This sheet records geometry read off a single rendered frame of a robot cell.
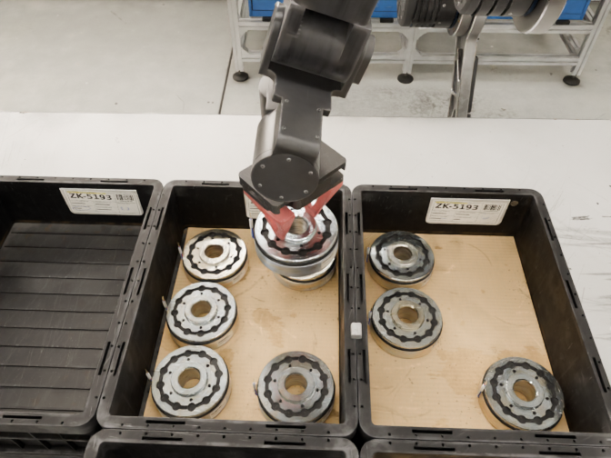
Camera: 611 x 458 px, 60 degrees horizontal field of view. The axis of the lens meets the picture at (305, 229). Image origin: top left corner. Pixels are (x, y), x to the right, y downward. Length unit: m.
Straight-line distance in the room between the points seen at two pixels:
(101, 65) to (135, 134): 1.70
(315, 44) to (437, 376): 0.51
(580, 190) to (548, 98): 1.59
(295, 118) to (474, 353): 0.50
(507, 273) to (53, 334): 0.71
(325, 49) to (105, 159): 0.93
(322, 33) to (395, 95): 2.24
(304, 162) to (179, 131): 0.94
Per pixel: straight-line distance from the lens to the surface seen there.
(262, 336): 0.79
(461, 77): 1.53
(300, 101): 0.45
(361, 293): 0.73
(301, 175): 0.43
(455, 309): 0.85
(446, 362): 0.80
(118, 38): 3.25
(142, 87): 2.81
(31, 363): 0.87
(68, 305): 0.90
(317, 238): 0.62
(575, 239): 1.20
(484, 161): 1.29
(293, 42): 0.44
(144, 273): 0.78
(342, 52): 0.44
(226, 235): 0.87
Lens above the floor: 1.52
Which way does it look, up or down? 50 degrees down
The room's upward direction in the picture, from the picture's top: straight up
